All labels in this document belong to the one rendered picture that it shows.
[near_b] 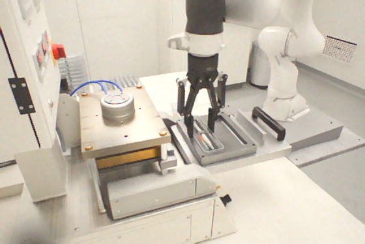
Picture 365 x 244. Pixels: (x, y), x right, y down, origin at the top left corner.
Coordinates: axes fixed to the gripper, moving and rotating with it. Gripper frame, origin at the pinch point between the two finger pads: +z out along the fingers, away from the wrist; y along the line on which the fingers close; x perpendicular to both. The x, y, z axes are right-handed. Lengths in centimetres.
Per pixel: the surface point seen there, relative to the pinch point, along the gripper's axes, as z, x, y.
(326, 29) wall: 44, 215, 274
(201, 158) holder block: 3.4, -10.1, -4.1
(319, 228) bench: 28.3, -24.7, 28.4
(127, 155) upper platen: -2.9, -10.3, -22.0
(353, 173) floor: 105, 42, 151
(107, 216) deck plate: 9.4, -14.7, -28.7
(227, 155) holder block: 4.4, -10.3, 3.2
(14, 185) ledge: 23, 20, -58
